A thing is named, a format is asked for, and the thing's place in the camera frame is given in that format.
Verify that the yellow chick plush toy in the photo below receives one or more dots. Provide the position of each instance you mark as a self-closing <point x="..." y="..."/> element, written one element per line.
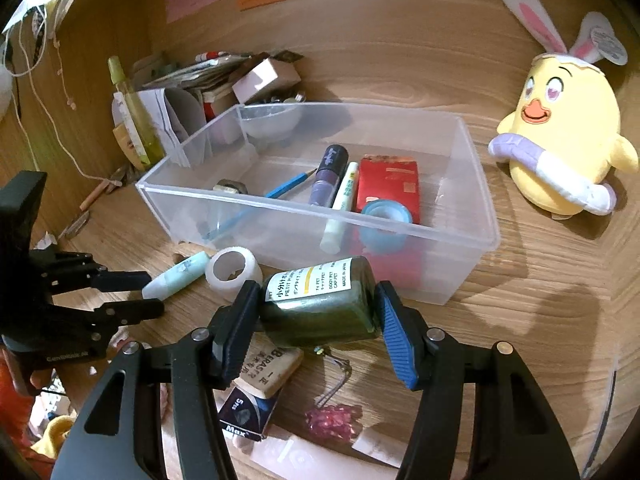
<point x="570" y="130"/>

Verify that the clear plastic storage box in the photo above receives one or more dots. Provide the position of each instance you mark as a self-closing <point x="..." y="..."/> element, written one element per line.
<point x="450" y="200"/>

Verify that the small white and pink box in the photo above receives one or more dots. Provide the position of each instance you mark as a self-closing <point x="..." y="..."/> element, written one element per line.
<point x="265" y="80"/>

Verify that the purple and black bottle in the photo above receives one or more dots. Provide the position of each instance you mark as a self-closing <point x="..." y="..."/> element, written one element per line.
<point x="327" y="175"/>

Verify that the red boxes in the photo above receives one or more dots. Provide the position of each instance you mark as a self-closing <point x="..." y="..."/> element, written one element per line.
<point x="220" y="105"/>

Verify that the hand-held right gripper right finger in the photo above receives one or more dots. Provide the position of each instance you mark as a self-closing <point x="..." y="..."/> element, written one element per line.
<point x="395" y="330"/>

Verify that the dark green bottle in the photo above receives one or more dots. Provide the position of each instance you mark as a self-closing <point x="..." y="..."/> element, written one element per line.
<point x="320" y="300"/>

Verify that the wooden stick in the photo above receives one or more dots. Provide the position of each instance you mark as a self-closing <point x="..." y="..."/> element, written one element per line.
<point x="94" y="196"/>

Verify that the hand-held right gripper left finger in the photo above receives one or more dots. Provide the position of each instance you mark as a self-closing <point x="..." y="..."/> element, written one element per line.
<point x="240" y="330"/>

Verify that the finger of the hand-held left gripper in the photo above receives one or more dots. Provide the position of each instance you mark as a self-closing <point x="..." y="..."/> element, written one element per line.
<point x="135" y="310"/>
<point x="125" y="281"/>

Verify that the white bowl of trinkets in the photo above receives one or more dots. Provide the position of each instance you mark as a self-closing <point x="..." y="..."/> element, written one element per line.
<point x="272" y="120"/>

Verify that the white eraser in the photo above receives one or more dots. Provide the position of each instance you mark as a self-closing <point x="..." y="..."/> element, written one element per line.
<point x="272" y="367"/>

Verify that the blue pencil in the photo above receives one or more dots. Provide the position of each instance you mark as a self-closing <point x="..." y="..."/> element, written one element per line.
<point x="285" y="189"/>

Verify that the mint and white tube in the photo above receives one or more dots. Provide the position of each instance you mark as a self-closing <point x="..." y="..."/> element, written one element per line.
<point x="175" y="275"/>

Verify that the white and green tube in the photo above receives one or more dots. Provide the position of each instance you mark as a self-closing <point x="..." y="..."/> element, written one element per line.
<point x="342" y="200"/>

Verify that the white tape roll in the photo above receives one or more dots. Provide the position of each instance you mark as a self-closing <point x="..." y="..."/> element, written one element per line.
<point x="250" y="270"/>

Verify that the blue tape roll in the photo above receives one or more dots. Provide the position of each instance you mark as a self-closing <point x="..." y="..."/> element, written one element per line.
<point x="385" y="215"/>

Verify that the red and white marker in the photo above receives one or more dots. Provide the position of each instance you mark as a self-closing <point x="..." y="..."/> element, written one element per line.
<point x="207" y="55"/>

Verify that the red box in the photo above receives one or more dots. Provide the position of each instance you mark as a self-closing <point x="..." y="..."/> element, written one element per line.
<point x="390" y="180"/>

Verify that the yellow cream tube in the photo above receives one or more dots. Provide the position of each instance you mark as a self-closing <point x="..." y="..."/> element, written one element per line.
<point x="127" y="147"/>

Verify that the yellow-green spray bottle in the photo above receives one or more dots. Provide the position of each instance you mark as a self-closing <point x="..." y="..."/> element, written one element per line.
<point x="137" y="115"/>

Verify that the small blue and black box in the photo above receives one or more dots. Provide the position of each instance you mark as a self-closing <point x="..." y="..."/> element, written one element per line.
<point x="247" y="412"/>

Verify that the folded white paper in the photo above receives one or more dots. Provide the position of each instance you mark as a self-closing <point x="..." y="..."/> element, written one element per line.
<point x="182" y="110"/>

